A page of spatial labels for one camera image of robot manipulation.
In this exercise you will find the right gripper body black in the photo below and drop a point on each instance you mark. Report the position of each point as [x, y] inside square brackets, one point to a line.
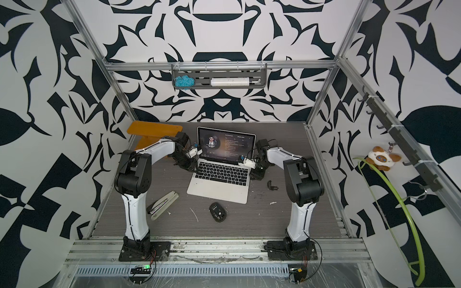
[256, 173]

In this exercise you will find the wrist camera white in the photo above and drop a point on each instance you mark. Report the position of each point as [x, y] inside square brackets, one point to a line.
[244, 161]
[194, 151]

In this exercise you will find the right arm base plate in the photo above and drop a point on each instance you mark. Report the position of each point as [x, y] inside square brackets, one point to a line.
[290, 250]

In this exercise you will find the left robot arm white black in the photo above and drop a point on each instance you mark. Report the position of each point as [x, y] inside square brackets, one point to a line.
[134, 178]

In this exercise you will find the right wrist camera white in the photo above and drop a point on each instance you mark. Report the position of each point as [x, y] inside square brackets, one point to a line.
[244, 161]

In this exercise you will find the grey wall rack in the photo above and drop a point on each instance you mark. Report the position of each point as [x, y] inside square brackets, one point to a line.
[203, 72]

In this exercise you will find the small black plastic clip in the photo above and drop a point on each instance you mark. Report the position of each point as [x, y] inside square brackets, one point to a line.
[271, 187]

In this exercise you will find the grey hook rail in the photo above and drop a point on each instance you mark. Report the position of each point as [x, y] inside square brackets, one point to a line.
[416, 157]

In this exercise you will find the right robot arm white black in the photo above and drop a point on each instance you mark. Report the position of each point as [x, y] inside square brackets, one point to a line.
[304, 189]

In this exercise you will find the black wireless mouse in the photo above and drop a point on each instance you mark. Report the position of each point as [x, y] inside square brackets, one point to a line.
[218, 213]

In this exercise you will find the left controller board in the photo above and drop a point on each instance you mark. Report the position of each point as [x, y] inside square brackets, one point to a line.
[141, 270]

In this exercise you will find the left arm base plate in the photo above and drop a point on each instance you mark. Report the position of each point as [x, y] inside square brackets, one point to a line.
[142, 252]

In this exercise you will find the silver laptop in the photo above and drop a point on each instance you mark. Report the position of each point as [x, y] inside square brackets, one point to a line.
[220, 173]

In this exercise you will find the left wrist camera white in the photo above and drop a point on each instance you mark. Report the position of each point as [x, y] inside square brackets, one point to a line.
[194, 151]

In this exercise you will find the white roll in rack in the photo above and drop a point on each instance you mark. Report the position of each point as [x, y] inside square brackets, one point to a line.
[230, 82]

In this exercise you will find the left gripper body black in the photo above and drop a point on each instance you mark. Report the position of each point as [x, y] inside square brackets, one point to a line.
[185, 162]

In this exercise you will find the white black stapler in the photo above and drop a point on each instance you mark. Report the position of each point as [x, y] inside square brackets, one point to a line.
[156, 209]

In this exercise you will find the brown white plush toy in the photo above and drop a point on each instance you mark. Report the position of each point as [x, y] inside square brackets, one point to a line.
[382, 159]

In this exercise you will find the teal cloth ball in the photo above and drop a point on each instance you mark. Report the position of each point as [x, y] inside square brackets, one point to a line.
[184, 82]

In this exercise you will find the controller board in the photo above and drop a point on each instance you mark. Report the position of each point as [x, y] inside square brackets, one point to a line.
[297, 275]
[141, 270]

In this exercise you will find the right controller board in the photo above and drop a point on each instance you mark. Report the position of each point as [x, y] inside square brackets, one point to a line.
[297, 275]

